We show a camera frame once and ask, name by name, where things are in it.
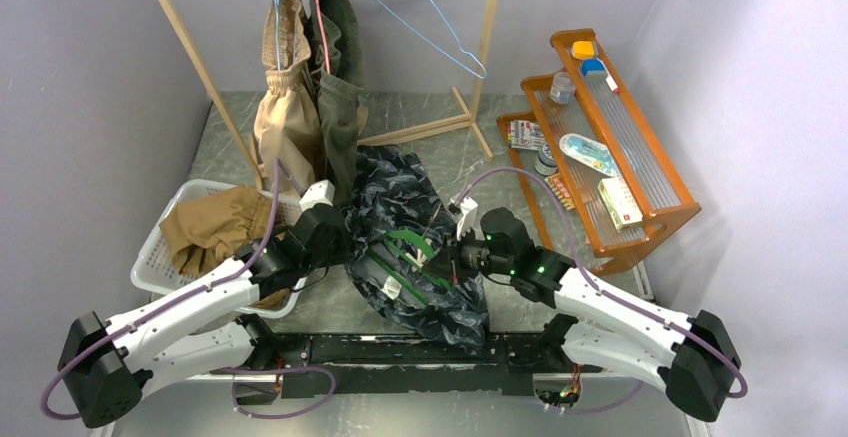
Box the clear plastic jar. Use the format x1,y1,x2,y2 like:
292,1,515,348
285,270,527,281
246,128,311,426
549,71,576,105

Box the wooden clothes rack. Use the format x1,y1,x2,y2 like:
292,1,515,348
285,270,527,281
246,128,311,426
157,0,498,189

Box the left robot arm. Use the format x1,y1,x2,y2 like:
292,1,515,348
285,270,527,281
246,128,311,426
58,204,352,429

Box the light blue oval package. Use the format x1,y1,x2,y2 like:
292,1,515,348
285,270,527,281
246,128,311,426
559,133,621,178

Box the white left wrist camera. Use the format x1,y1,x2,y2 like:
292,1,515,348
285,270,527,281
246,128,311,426
299,180,335,212

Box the blue white box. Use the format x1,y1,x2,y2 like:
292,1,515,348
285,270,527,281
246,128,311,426
580,58,620,94

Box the round tin can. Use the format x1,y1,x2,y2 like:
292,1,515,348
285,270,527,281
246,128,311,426
534,143,558,177

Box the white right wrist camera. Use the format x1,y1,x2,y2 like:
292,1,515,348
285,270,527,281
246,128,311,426
449,195,479,240

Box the colourful snack packet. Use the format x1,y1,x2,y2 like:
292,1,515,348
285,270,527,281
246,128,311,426
507,119,546,151

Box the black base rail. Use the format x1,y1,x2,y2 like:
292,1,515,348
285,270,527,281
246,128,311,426
276,332,575,398

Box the pink wire hanger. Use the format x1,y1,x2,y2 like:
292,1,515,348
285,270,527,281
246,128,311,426
313,0,332,74

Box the white red box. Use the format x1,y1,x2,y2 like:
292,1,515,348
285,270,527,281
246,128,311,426
597,177,643,231

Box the brown shorts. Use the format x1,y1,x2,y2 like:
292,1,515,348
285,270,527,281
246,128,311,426
159,186,284,277

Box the beige shorts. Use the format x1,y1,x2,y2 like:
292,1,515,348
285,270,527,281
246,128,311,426
253,0,322,191

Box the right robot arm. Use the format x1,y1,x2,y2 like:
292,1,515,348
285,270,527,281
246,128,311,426
423,207,747,422

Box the green hanger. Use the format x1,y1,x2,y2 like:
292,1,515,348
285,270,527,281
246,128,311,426
365,230,453,309

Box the yellow sponge block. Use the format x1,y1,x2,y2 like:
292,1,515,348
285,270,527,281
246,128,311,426
570,40,598,61

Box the orange wooden shelf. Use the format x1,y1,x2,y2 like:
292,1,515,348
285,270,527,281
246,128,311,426
497,28,701,275

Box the olive green shorts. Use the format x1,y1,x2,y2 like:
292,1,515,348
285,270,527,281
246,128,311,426
306,0,367,204

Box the crayon pack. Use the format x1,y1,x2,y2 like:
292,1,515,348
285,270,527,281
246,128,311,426
544,174,575,210

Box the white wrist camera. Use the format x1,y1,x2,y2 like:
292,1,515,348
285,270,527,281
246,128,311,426
449,195,479,240
299,180,335,212

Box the light blue wire hanger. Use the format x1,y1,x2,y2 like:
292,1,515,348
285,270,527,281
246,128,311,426
372,0,488,79

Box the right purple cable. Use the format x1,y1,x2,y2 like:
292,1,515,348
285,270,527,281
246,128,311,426
453,166,750,401

